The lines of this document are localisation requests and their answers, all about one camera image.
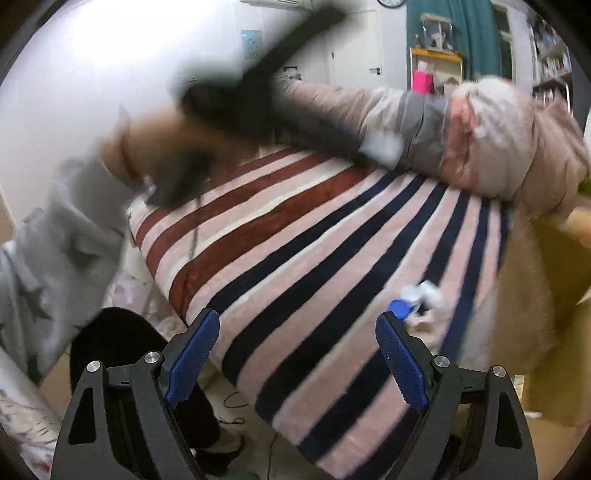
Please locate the beige fluffy cloth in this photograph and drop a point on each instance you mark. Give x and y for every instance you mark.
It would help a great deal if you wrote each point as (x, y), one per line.
(531, 258)

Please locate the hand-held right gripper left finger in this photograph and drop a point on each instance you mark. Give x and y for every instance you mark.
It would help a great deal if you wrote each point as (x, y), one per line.
(195, 353)

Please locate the person's dark shoe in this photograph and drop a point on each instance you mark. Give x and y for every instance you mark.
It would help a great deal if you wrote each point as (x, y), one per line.
(226, 454)

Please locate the yellow shelf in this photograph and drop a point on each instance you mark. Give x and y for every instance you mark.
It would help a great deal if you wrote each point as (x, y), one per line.
(436, 57)

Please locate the person's left forearm grey sleeve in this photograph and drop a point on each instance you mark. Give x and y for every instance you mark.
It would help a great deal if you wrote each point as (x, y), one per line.
(60, 249)

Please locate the striped fleece blanket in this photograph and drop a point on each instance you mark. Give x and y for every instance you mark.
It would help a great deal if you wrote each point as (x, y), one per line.
(323, 258)

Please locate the pink box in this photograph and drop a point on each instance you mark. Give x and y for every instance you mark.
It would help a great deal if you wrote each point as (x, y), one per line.
(422, 81)

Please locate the teal curtain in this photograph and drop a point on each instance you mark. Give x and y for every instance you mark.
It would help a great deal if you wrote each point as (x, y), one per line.
(466, 37)

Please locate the white bottle with blue cap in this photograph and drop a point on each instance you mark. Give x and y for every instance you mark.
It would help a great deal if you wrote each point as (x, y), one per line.
(415, 300)

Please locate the white air conditioner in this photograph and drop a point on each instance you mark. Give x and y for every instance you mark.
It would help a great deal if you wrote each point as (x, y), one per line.
(286, 3)

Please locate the white door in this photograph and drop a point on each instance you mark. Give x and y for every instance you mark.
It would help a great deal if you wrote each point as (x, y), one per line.
(341, 46)

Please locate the bookshelf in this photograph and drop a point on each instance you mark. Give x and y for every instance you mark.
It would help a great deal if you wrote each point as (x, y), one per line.
(551, 55)

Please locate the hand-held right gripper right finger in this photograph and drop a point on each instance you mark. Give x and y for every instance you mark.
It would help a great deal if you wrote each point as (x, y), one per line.
(400, 364)

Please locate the person's left hand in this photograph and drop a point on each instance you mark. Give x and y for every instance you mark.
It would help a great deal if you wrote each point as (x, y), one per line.
(154, 138)

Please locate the blue wall poster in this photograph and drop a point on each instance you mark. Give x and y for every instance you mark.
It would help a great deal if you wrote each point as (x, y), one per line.
(252, 44)

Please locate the floral cloth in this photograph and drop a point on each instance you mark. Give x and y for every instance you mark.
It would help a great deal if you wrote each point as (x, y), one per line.
(23, 415)

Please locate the pink beige padded jacket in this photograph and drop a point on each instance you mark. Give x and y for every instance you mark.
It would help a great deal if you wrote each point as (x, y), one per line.
(443, 134)

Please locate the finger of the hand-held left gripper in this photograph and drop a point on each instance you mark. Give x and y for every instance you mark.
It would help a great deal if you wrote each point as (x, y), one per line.
(318, 136)
(295, 39)

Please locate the wall clock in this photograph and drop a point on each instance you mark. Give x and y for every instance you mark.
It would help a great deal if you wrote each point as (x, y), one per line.
(394, 2)

